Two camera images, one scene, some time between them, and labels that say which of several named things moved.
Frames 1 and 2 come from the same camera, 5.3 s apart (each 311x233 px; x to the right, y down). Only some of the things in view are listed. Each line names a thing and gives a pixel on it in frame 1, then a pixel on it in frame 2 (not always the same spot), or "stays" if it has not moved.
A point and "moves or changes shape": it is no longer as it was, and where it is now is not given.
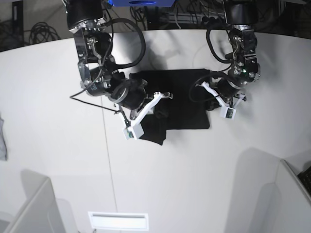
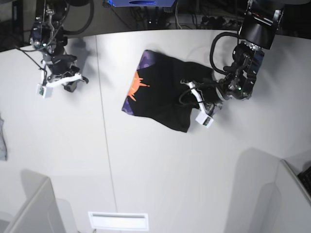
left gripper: x=130 y=93 → x=61 y=65
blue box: x=142 y=3 stays
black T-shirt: x=188 y=108 moves or changes shape
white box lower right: x=296 y=201 stays
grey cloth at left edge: x=3 y=149 stays
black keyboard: x=305 y=176 stays
